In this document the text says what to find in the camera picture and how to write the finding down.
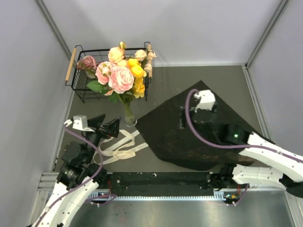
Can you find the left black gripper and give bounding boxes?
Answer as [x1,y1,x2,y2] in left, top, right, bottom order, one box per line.
[83,113,121,163]

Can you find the black wrapping paper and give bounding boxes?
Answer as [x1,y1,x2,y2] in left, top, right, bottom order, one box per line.
[136,81,257,171]

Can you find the clear glass vase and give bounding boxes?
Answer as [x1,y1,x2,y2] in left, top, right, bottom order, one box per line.
[125,103,137,127]

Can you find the cream ribbon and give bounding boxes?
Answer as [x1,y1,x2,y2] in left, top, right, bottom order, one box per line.
[93,130,149,165]

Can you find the large pink peony stem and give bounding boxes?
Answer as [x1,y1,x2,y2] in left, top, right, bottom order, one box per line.
[86,61,135,105]

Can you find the pink rose stem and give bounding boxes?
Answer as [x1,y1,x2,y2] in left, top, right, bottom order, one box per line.
[76,55,97,74]

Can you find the peach peony flower stem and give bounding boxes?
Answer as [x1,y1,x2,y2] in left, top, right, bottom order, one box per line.
[108,41,127,67]

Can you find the small cream rosebud stem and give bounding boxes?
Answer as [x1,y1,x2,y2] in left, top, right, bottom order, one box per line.
[134,48,157,72]

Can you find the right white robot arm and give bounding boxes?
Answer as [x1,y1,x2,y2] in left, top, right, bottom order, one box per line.
[180,107,303,198]

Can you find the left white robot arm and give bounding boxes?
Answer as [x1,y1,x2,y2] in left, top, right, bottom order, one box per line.
[32,114,120,227]

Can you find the beige paper cup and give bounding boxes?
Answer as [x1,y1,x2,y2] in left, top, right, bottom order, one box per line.
[82,55,97,79]

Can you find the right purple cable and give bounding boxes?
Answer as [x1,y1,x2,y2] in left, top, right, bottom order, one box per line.
[185,88,303,206]

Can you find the purple cable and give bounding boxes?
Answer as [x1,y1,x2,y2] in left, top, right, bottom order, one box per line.
[185,88,303,206]
[35,122,118,227]

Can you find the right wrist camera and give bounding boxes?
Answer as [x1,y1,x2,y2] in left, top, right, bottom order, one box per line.
[194,90,216,113]

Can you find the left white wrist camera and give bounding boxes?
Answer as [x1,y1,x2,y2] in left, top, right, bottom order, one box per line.
[64,115,94,132]

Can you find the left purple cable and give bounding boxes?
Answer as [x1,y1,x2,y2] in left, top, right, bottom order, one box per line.
[35,122,118,227]

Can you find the black wire basket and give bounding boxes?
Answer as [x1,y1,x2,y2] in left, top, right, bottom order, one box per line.
[65,42,152,104]

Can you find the grey cable duct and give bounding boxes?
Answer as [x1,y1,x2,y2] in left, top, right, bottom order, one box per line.
[87,190,240,201]

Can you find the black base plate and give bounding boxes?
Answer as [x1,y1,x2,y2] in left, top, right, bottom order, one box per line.
[80,171,240,191]

